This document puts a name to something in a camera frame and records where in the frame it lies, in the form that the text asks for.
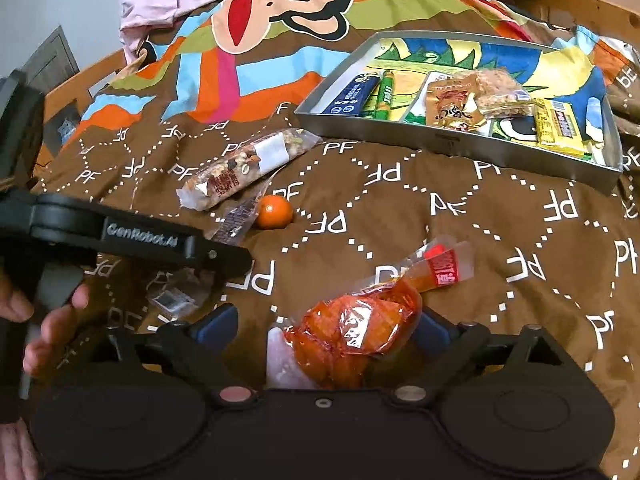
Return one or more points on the blue snack packet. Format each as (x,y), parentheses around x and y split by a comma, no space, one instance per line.
(350,92)

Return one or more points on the person's left forearm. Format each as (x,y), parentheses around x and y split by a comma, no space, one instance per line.
(15,455)

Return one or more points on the person's left hand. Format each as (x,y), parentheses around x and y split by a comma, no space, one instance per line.
(50,335)

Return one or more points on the orange snack bag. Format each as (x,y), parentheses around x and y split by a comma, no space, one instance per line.
(350,330)

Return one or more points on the green sausage stick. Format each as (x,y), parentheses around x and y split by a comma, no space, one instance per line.
(384,95)

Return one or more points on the pink pillow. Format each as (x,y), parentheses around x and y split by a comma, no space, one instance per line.
(150,0)

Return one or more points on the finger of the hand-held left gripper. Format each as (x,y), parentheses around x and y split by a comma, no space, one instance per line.
(227,262)

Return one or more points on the pale white snack packet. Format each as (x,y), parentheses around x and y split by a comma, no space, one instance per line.
(282,360)

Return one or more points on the yellow snack packet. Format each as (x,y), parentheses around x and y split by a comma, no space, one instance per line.
(560,127)

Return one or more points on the small orange ball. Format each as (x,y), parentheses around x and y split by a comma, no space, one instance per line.
(274,211)

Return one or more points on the gold snack packet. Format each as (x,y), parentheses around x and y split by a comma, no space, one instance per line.
(450,110)

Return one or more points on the clear nut bar packet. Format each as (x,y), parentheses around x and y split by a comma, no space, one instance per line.
(240,170)

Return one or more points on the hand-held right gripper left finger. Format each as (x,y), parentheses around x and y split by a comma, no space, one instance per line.
(217,325)

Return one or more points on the clear flat packet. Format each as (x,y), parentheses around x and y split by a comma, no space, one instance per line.
(172,300)

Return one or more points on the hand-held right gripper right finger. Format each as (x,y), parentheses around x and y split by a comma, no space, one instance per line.
(434,332)

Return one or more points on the printed brown blanket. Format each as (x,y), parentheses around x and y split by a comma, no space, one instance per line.
(450,240)

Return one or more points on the clear crisp bar packet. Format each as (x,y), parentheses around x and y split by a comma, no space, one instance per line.
(500,92)

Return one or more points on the grey door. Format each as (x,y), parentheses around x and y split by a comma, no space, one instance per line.
(50,60)

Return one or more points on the metal tray with cartoon print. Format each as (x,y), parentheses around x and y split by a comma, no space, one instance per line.
(390,132)

